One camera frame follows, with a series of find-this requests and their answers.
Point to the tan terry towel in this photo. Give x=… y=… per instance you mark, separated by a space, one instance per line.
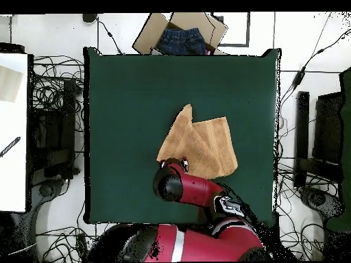
x=208 y=148

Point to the dark rounded object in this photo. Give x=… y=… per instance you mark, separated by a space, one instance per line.
x=89 y=17

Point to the brown cardboard box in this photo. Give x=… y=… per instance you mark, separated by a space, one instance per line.
x=148 y=35

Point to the beige box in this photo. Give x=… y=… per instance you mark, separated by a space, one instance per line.
x=9 y=85

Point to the blue denim jeans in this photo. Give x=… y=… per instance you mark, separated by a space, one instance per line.
x=181 y=41

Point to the dark green table cloth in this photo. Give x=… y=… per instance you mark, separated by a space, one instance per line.
x=123 y=109

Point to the black upright bar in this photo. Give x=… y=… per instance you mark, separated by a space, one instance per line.
x=303 y=123

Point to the white desk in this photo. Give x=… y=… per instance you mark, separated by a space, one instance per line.
x=13 y=178

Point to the black power strip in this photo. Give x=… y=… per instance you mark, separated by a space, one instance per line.
x=82 y=246

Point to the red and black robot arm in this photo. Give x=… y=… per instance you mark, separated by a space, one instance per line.
x=197 y=189

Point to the black equipment rack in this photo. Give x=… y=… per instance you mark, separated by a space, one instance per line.
x=54 y=159

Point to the black flat panel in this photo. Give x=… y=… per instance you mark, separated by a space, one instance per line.
x=329 y=128

